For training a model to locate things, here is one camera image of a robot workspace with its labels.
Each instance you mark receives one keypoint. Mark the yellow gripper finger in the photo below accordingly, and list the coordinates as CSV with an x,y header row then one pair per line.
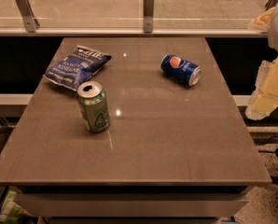
x,y
261,22
264,99

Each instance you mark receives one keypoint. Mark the blue pepsi can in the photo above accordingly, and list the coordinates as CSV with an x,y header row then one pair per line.
x,y
182,70

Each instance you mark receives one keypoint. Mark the green soda can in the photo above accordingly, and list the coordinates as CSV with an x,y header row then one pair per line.
x,y
93,106

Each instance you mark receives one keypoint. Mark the blue chips bag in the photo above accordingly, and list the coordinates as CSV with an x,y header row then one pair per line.
x,y
77,68

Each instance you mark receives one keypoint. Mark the glass railing panel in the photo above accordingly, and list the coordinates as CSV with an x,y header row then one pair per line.
x,y
168,14

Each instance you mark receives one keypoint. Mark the middle metal railing bracket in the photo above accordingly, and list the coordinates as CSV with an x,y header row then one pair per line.
x,y
148,15

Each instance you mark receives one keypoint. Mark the left metal railing bracket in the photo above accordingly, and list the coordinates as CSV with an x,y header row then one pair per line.
x,y
30,22

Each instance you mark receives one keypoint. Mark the brown table frame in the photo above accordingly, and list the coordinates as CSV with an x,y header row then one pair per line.
x,y
131,205

